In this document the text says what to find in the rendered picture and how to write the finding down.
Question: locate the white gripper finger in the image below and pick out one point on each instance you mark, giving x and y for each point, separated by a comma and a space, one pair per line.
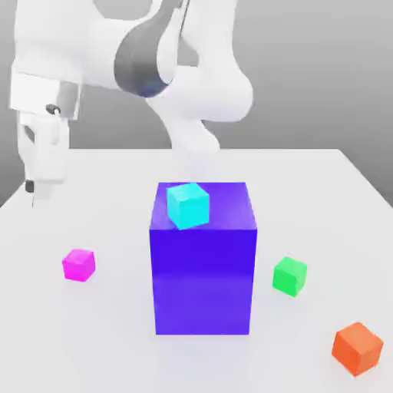
29, 186
42, 191

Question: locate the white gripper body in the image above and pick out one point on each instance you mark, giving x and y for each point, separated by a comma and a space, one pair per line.
49, 153

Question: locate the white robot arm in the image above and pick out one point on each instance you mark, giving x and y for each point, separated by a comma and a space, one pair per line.
70, 46

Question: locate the small magenta cube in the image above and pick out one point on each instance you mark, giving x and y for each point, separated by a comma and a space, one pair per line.
78, 266

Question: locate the small cyan cube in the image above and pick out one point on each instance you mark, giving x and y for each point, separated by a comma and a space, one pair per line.
188, 206

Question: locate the small green cube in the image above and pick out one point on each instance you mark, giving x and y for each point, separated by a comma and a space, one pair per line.
289, 277

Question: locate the small orange cube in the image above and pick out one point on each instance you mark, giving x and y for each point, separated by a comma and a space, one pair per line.
356, 349

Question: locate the large blue box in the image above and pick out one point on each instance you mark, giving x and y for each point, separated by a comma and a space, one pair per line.
202, 276

